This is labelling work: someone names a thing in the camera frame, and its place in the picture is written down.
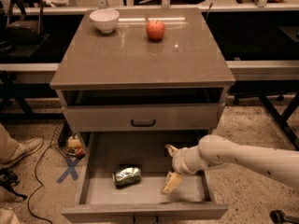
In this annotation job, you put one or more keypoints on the grey drawer cabinet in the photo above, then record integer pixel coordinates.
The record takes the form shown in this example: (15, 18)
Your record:
(185, 67)

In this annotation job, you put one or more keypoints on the black caster bottom right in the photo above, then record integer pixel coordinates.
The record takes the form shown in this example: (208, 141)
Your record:
(279, 217)

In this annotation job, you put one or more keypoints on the red apple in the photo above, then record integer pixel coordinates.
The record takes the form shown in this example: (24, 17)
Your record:
(155, 30)

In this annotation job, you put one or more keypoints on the white ceramic bowl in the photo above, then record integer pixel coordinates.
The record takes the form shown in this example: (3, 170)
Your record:
(105, 20)

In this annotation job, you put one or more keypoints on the closed grey top drawer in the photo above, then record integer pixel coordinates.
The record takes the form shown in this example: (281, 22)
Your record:
(123, 118)

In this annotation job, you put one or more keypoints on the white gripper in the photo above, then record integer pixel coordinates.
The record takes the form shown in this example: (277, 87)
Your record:
(179, 161)

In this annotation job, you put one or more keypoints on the blue tape cross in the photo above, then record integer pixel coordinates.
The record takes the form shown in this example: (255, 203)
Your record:
(70, 170)

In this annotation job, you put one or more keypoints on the open grey middle drawer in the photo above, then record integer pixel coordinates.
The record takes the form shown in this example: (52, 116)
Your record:
(99, 200)

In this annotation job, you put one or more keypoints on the black stand leg right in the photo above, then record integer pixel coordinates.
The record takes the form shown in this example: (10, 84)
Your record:
(282, 119)

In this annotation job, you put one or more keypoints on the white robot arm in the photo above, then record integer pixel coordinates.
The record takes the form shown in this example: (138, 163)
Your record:
(213, 151)

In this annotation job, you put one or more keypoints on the black chair on left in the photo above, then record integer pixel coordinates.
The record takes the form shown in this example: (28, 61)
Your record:
(24, 36)

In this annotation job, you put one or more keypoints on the person's shoe and leg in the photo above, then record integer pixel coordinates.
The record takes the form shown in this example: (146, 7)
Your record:
(12, 151)

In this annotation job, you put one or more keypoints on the green can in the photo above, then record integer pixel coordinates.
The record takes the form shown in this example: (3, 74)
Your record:
(126, 176)

